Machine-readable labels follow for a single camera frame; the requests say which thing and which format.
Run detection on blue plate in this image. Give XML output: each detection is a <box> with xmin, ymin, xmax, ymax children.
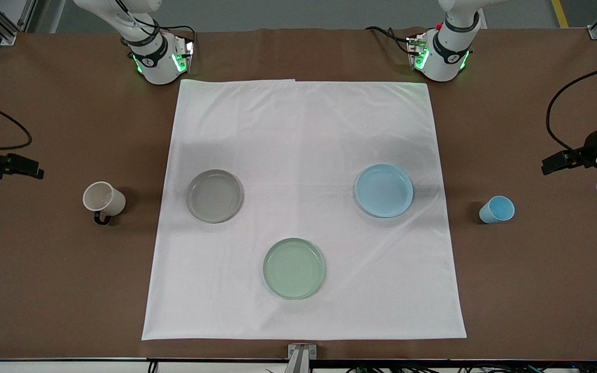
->
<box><xmin>355</xmin><ymin>164</ymin><xmax>414</xmax><ymax>219</ymax></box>

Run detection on gray plate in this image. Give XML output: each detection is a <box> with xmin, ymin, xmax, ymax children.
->
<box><xmin>185</xmin><ymin>169</ymin><xmax>244</xmax><ymax>224</ymax></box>

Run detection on green plate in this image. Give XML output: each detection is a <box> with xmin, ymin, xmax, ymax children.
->
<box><xmin>262</xmin><ymin>237</ymin><xmax>326</xmax><ymax>300</ymax></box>

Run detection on blue cup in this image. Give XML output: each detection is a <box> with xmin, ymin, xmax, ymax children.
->
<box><xmin>479</xmin><ymin>195</ymin><xmax>516</xmax><ymax>225</ymax></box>

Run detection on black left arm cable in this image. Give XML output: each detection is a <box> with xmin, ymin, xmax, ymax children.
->
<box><xmin>546</xmin><ymin>63</ymin><xmax>597</xmax><ymax>152</ymax></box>

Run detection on brown table cover sheet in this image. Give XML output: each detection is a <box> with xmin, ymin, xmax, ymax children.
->
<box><xmin>0</xmin><ymin>27</ymin><xmax>597</xmax><ymax>362</ymax></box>

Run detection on black left base cable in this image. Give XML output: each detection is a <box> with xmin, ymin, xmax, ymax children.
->
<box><xmin>365</xmin><ymin>25</ymin><xmax>414</xmax><ymax>55</ymax></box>

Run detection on white mug with black handle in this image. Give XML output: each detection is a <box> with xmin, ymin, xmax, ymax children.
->
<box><xmin>82</xmin><ymin>181</ymin><xmax>126</xmax><ymax>226</ymax></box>

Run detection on grey metal table bracket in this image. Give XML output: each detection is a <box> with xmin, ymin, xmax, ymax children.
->
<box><xmin>287</xmin><ymin>343</ymin><xmax>317</xmax><ymax>373</ymax></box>

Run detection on black base cable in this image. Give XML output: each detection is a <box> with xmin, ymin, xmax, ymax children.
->
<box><xmin>160</xmin><ymin>23</ymin><xmax>197</xmax><ymax>44</ymax></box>
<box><xmin>365</xmin><ymin>25</ymin><xmax>414</xmax><ymax>55</ymax></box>

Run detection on white square cloth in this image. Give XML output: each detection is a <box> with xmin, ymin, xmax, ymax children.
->
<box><xmin>141</xmin><ymin>79</ymin><xmax>467</xmax><ymax>341</ymax></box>

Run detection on black right base cable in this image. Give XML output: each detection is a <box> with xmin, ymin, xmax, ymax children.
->
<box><xmin>160</xmin><ymin>23</ymin><xmax>197</xmax><ymax>44</ymax></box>

